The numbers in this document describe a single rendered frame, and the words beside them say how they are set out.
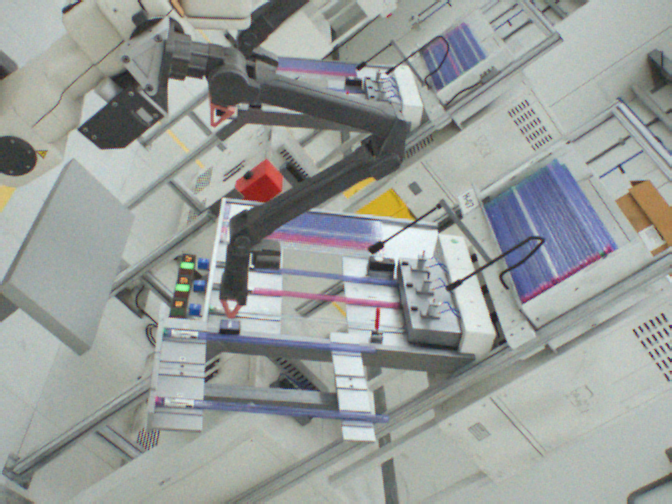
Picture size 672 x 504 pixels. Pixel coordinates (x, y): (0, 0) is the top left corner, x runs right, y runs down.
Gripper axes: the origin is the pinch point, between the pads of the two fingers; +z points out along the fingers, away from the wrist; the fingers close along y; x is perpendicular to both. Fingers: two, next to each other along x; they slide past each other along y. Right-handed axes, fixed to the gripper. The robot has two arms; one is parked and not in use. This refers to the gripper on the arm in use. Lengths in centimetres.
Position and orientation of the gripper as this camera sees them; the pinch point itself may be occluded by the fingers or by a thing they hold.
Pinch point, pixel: (230, 315)
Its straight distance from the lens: 198.4
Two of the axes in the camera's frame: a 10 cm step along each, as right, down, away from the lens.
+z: -1.6, 8.4, 5.2
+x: -9.9, -1.1, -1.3
